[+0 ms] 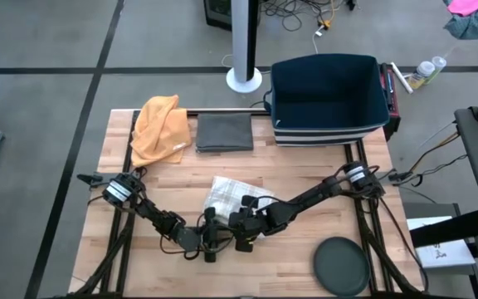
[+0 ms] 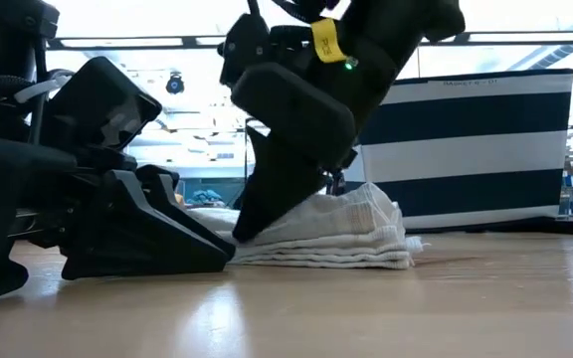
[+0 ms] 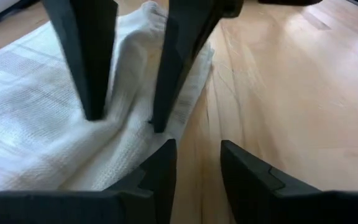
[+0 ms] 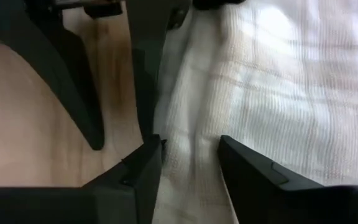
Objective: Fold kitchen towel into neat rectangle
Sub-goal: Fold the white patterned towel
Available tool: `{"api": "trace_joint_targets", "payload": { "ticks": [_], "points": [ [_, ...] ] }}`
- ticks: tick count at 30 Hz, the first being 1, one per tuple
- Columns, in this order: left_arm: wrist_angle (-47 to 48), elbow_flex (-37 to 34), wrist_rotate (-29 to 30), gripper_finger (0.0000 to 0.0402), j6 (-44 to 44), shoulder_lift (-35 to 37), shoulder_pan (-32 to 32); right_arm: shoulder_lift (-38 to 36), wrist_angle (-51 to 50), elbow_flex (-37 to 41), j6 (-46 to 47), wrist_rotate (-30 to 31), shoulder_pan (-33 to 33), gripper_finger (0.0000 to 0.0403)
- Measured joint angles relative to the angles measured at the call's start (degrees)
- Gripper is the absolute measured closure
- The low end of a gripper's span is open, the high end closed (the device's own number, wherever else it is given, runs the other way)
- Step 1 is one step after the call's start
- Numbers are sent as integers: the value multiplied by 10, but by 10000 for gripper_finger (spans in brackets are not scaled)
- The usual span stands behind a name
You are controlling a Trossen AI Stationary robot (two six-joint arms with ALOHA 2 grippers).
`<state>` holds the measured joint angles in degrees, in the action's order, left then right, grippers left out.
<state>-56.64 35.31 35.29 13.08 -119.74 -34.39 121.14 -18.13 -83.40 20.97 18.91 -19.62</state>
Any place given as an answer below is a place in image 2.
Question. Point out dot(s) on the blue crumpled cloth pile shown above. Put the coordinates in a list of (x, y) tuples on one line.
[(206, 197)]

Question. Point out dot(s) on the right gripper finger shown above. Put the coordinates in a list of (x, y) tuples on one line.
[(276, 189)]

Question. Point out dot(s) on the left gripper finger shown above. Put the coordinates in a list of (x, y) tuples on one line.
[(142, 243), (167, 189)]

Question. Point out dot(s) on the navy white striped fabric bin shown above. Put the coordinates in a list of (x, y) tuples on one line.
[(465, 149)]

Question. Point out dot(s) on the white cloth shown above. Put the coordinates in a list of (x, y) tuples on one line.
[(341, 229)]

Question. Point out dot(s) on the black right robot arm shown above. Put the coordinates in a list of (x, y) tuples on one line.
[(396, 35)]

